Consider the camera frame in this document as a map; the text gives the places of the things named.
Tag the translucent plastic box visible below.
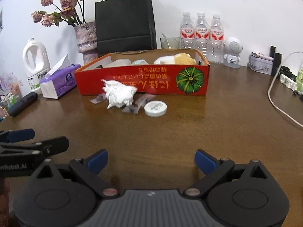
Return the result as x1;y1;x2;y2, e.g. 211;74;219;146
104;59;131;68

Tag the yellow white plush toy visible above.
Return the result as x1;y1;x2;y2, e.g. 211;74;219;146
154;53;197;65

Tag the clear plastic wrap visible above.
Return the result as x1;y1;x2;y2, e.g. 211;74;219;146
131;59;149;66

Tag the navy glasses case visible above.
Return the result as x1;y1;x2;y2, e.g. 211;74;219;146
8;92;38;117

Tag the purple tissue pack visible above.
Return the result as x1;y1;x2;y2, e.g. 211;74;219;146
40;54;81;100

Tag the small clear sachet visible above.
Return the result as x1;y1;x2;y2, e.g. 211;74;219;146
90;93;106;105

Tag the crumpled white tissue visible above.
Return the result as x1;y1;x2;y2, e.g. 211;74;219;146
102;79;137;109

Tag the white detergent jug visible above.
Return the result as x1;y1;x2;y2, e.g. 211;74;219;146
23;37;50;95

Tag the white flat lid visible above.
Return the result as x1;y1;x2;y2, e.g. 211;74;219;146
144;100;167;117

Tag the orange cardboard box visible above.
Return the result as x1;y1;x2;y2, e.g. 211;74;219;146
74;49;210;96

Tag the white power strip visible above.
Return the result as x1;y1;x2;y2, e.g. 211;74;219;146
279;74;297;91

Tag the small tin box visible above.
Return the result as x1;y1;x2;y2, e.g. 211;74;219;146
248;52;274;75

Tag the green spray bottle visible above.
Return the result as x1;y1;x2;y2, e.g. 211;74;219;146
296;60;303;92

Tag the white astronaut figure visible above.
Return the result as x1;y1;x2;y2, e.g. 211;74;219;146
223;37;243;69

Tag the black rectangular box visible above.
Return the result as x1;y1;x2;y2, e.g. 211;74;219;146
270;46;282;76

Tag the glass cup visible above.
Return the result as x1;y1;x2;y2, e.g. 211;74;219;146
160;33;180;49

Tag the right water bottle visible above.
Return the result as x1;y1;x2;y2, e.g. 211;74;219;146
208;14;224;64

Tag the water bottle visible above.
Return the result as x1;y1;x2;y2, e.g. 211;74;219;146
180;12;195;49
208;14;224;64
195;12;210;58

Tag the left water bottle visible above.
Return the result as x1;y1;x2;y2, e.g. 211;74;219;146
180;12;195;49

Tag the middle water bottle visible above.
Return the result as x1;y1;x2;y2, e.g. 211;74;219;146
195;12;210;58

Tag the dried rose bouquet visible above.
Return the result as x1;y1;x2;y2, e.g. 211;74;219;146
31;0;86;27

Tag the black paper bag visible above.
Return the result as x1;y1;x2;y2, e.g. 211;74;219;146
95;0;157;56

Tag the white cable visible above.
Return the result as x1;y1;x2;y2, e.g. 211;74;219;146
267;51;303;129

